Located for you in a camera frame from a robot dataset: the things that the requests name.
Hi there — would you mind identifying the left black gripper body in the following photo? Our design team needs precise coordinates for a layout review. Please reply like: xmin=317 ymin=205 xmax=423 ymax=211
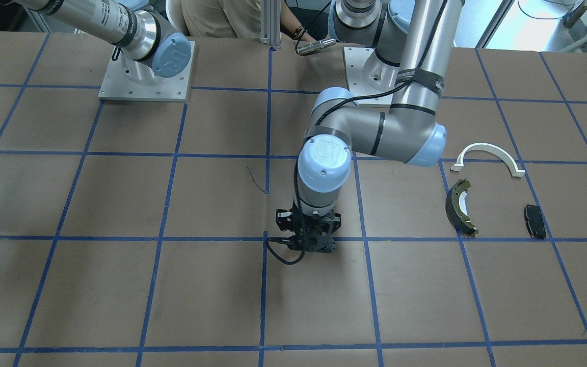
xmin=275 ymin=206 xmax=341 ymax=253

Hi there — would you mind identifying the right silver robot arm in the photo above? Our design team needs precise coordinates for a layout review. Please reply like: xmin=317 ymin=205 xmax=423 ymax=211
xmin=18 ymin=1 xmax=193 ymax=77

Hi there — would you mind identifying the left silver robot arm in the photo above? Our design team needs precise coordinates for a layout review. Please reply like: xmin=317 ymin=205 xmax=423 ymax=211
xmin=267 ymin=1 xmax=465 ymax=255

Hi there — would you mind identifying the olive green brake shoe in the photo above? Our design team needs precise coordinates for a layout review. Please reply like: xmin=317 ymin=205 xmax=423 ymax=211
xmin=445 ymin=179 xmax=479 ymax=235

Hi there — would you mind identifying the black brake pad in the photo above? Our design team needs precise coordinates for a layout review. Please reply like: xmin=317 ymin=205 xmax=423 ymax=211
xmin=523 ymin=204 xmax=547 ymax=239

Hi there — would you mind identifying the man in beige shirt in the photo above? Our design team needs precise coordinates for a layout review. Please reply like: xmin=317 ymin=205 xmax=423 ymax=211
xmin=181 ymin=1 xmax=316 ymax=42

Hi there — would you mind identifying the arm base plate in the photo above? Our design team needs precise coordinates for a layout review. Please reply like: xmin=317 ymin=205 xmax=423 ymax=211
xmin=98 ymin=48 xmax=194 ymax=102
xmin=343 ymin=46 xmax=400 ymax=96

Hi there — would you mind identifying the white curved plastic bracket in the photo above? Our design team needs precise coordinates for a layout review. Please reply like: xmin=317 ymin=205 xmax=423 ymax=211
xmin=450 ymin=142 xmax=526 ymax=177

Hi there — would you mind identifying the aluminium frame post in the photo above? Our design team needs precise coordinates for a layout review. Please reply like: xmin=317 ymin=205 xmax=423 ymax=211
xmin=259 ymin=0 xmax=281 ymax=48

